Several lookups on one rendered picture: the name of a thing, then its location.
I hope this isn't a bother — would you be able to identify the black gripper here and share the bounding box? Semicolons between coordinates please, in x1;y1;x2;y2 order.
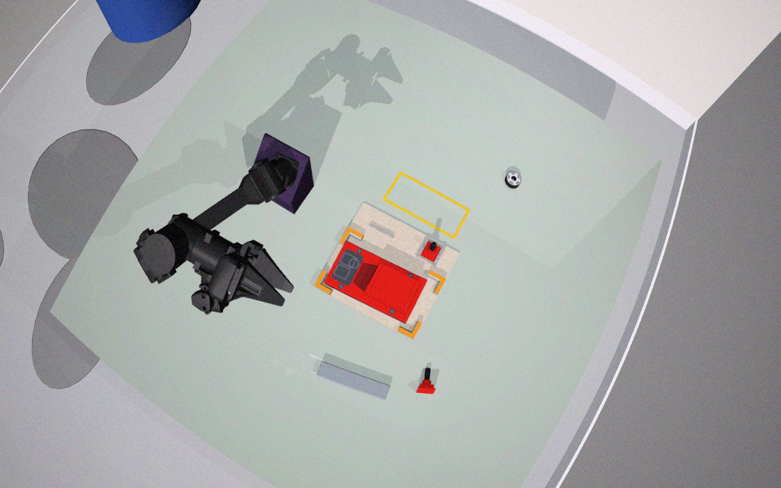
190;228;294;306

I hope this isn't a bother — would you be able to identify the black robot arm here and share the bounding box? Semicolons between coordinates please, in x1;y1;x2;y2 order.
134;152;299;314

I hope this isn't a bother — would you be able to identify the small black and white toy wheel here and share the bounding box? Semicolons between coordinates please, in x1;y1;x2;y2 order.
505;171;521;188

